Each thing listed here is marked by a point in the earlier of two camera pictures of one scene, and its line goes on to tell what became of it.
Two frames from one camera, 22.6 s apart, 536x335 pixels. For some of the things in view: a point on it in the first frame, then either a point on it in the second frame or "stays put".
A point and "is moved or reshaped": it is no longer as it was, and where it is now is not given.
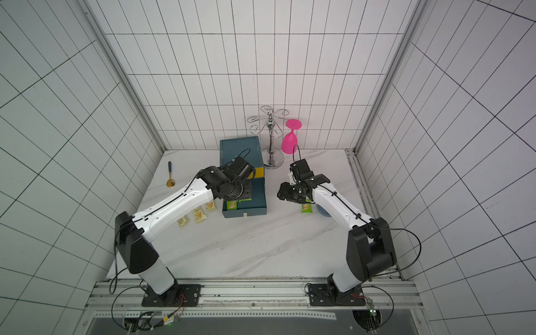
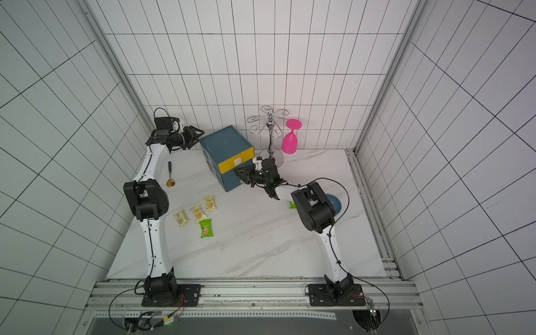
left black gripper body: x=241 y=191 to x=187 y=137
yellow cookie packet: x=182 y=221 stays put
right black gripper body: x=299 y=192 to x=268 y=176
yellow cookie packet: x=199 y=214 stays put
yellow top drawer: x=259 y=172 is moved or reshaped
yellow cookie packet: x=211 y=206 stays put
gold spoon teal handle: x=170 y=183 stays put
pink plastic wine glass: x=289 y=142 stays put
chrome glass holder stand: x=272 y=158 stays put
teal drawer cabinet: x=248 y=149 is moved or reshaped
